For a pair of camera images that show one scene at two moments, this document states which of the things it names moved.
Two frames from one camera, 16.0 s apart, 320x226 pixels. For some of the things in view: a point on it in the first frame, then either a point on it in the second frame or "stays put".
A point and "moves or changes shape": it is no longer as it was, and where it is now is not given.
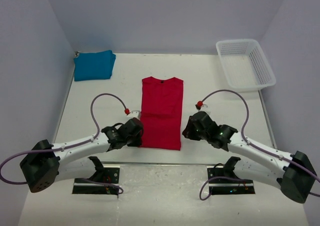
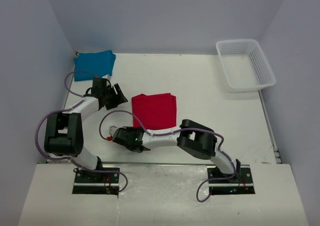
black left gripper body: x=133 y=141 to x=110 y=95
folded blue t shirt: x=92 y=66 stays put
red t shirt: x=162 y=113 moves or changes shape
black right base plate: x=228 y=186 stays put
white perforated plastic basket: x=245 y=65 stays put
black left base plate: x=110 y=174 stays put
